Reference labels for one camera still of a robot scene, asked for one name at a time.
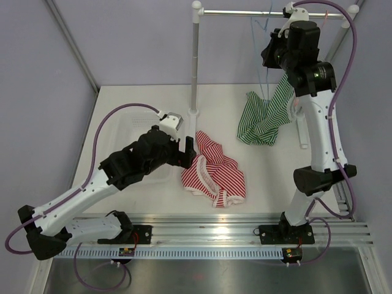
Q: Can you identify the blue wire hanger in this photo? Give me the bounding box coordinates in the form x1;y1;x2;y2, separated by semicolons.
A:
250;0;275;102

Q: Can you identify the red striped tank top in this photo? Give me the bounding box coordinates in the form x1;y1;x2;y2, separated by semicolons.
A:
181;130;247;208

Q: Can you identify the green striped tank top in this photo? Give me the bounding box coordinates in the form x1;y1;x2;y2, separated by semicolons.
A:
236;73;295;146

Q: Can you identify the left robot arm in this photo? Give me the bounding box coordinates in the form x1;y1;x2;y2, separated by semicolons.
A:
18;126;196;260

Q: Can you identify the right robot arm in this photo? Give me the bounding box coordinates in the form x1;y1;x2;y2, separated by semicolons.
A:
258;20;357;245

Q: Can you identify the clear plastic basket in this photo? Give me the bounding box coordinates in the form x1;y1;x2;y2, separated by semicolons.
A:
108;111;173;186

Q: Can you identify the metal clothes rack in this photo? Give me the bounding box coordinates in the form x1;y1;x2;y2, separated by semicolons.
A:
186;1;350;137

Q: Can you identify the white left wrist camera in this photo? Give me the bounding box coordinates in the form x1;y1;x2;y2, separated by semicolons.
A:
157;111;184;142

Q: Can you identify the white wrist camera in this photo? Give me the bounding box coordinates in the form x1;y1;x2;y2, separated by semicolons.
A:
278;2;309;38
157;111;184;142

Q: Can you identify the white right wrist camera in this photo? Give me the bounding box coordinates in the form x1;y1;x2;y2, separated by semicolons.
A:
278;2;309;38

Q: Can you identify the aluminium mounting rail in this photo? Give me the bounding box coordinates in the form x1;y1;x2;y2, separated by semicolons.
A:
42;183;375;248

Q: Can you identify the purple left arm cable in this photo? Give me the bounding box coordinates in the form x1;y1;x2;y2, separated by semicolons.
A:
4;103;163;290

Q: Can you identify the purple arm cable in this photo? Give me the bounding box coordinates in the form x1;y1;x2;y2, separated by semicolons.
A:
4;103;163;290
290;0;359;266

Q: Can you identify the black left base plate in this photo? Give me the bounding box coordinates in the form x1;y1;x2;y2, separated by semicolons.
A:
97;224;153;245

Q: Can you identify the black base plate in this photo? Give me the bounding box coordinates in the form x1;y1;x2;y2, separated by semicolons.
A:
97;224;153;245
257;224;315;245

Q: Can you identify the white slotted cable duct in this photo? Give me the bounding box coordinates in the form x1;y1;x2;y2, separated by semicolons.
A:
57;246;283;260

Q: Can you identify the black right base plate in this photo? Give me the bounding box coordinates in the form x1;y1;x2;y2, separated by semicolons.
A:
257;224;315;245

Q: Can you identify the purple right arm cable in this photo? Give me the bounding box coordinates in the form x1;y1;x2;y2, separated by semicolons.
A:
290;0;359;266

